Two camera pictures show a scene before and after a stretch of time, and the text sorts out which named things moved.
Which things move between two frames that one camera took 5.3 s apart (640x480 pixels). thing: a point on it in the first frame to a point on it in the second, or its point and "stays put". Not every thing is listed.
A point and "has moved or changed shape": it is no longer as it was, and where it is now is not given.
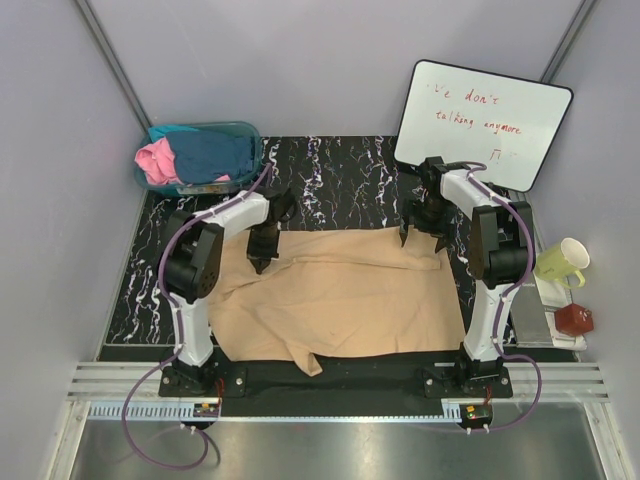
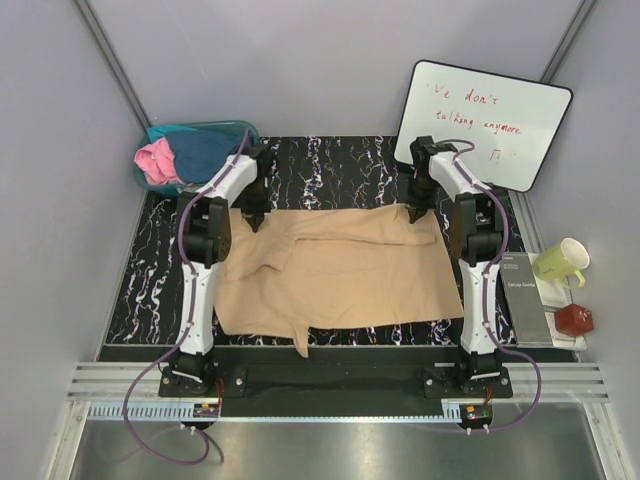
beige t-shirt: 334,291 has moved or changed shape
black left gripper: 260,258 to 254,215
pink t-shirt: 157,160 stays put
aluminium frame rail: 131,392 stays put
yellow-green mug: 560,262 stays put
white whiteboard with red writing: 507,126 stays put
